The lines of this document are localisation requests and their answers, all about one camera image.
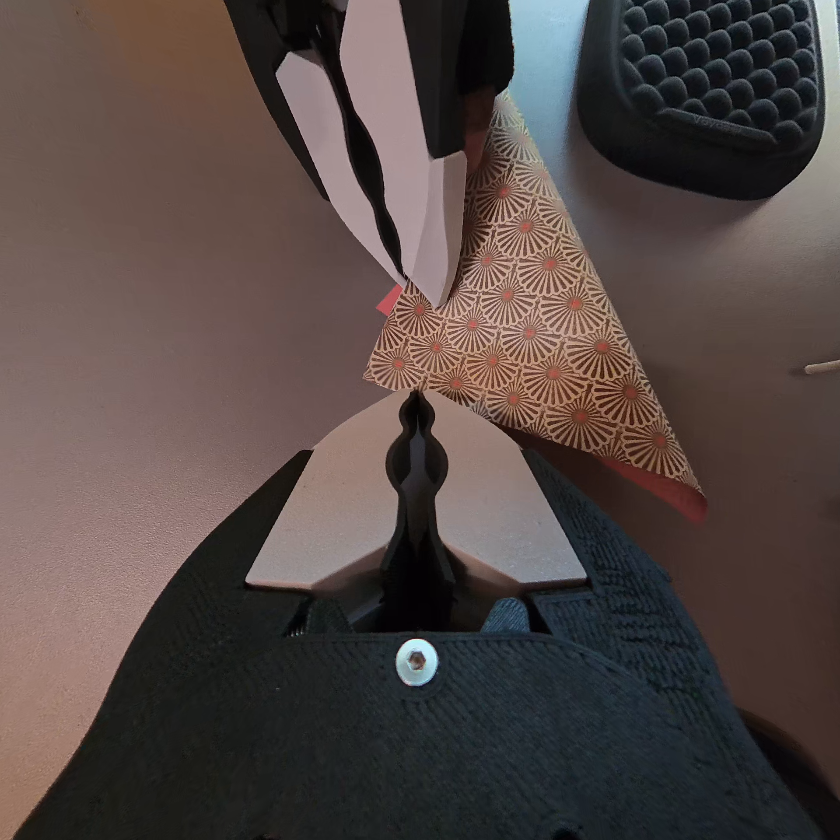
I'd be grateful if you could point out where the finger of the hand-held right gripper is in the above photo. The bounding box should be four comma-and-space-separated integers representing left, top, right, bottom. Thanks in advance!
277, 50, 409, 286
339, 0, 471, 311

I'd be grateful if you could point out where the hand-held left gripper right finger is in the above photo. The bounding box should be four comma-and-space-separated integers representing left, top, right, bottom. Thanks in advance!
418, 390, 589, 589

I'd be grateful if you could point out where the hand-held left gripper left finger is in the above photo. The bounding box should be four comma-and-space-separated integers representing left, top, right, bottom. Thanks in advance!
242, 390, 420, 590

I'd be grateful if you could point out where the brown fan pattern origami paper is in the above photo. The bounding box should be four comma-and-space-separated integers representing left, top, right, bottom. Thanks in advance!
364, 90, 711, 525

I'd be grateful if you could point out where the black textured armrest pad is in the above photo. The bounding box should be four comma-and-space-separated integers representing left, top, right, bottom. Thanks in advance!
577, 0, 826, 202

